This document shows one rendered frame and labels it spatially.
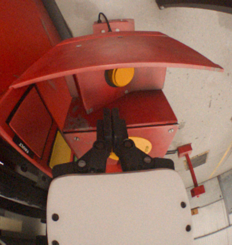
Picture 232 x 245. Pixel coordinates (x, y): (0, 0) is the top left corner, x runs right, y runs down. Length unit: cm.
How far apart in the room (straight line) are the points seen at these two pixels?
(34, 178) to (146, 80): 30
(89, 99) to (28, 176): 22
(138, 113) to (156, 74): 7
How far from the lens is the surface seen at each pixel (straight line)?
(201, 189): 191
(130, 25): 88
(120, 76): 17
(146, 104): 19
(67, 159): 17
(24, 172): 30
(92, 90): 16
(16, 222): 44
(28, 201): 31
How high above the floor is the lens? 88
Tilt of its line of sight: 42 degrees down
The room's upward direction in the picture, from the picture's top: 177 degrees clockwise
